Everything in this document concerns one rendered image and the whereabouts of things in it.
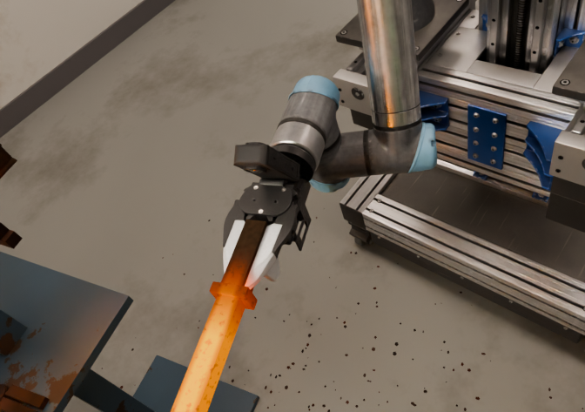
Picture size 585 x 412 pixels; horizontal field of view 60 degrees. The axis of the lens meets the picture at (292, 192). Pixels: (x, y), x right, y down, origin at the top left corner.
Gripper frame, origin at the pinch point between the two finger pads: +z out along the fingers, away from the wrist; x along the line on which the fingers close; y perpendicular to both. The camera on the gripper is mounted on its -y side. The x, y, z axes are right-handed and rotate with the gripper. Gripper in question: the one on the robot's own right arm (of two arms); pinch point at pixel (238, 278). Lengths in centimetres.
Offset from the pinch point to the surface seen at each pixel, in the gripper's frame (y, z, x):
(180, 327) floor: 101, -26, 71
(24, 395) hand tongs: 25, 16, 45
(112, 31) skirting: 94, -196, 200
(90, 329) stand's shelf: 26.1, 2.2, 39.9
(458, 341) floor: 101, -38, -20
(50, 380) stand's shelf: 26, 12, 42
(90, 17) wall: 80, -190, 204
